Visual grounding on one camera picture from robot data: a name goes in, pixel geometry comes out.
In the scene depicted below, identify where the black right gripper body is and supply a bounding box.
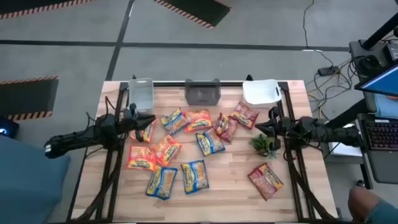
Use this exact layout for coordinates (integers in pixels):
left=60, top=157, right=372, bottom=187
left=269, top=106, right=292, bottom=151

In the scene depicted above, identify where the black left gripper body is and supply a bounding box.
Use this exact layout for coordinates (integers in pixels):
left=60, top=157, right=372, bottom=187
left=123, top=103, right=145, bottom=142

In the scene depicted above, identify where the orange Maruchan noodle pack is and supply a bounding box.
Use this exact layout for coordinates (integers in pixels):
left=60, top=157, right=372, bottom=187
left=129, top=119, right=158, bottom=144
left=126, top=144, right=157, bottom=172
left=151, top=134, right=183, bottom=167
left=183, top=108, right=214, bottom=134

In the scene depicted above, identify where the red Maruchan noodle pack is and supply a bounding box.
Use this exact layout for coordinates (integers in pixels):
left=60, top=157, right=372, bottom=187
left=247, top=162, right=284, bottom=202
left=229, top=100, right=260, bottom=131
left=213, top=112, right=239, bottom=144

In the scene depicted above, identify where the blue Maruchan noodle pack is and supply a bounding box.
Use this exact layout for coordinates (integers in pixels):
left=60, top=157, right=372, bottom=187
left=180, top=159, right=210, bottom=195
left=195, top=128, right=226, bottom=157
left=159, top=108, right=190, bottom=136
left=145, top=165, right=179, bottom=201

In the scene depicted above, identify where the small potted green succulent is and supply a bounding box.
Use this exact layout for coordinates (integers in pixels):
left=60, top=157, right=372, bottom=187
left=249, top=133, right=277, bottom=159

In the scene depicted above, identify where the translucent plastic bin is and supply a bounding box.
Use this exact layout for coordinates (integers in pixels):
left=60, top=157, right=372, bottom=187
left=127, top=77, right=155, bottom=113

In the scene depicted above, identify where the white plastic bin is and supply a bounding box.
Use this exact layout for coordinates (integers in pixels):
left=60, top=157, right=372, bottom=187
left=242, top=78, right=282, bottom=106

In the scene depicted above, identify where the grey plastic bin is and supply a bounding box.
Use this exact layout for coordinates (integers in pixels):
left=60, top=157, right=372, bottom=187
left=184, top=78, right=221, bottom=106

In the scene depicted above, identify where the black power adapter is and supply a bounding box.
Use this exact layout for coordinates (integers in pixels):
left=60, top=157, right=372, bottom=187
left=317, top=65, right=340, bottom=77

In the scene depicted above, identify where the black keyboard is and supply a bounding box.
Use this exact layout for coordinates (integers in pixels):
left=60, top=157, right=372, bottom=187
left=365, top=119, right=398, bottom=152

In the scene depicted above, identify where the black hazard-striped floor mat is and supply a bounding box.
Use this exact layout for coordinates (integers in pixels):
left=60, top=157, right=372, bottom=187
left=0, top=75, right=60, bottom=121
left=154, top=0, right=233, bottom=30

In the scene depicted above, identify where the computer monitor with blue screen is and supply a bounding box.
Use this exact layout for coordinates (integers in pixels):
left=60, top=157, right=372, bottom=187
left=354, top=63, right=398, bottom=97

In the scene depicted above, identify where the grey computer cart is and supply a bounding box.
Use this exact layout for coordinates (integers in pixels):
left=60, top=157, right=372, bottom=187
left=356, top=112, right=398, bottom=185

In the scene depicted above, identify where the person's leg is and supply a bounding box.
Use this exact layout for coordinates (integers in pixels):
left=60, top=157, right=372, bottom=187
left=347, top=186, right=398, bottom=224

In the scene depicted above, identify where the blue upholstered seat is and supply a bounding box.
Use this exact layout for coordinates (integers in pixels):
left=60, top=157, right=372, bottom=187
left=0, top=135, right=72, bottom=224

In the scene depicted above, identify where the black device with blue light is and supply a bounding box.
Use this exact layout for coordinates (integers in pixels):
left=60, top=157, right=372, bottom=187
left=0, top=116, right=20, bottom=139

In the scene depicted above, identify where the black slanted pole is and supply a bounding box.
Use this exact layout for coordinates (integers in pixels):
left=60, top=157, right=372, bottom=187
left=362, top=12, right=398, bottom=50

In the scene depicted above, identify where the yellow floor cable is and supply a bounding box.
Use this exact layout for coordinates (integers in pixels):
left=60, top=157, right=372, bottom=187
left=307, top=71, right=346, bottom=116

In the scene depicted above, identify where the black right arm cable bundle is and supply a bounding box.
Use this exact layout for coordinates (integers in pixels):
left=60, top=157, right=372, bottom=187
left=284, top=149, right=335, bottom=222

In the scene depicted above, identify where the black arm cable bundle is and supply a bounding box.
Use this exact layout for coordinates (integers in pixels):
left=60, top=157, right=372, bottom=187
left=284, top=149, right=335, bottom=222
left=74, top=146, right=125, bottom=222

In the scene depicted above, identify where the black left arm cable bundle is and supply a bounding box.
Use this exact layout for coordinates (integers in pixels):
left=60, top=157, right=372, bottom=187
left=74, top=146, right=125, bottom=222

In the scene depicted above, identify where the black floor cable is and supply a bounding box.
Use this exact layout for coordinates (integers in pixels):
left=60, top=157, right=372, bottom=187
left=302, top=0, right=334, bottom=68

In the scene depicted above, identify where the black equipment box with cables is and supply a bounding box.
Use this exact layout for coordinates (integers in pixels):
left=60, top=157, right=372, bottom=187
left=348, top=39, right=398, bottom=82

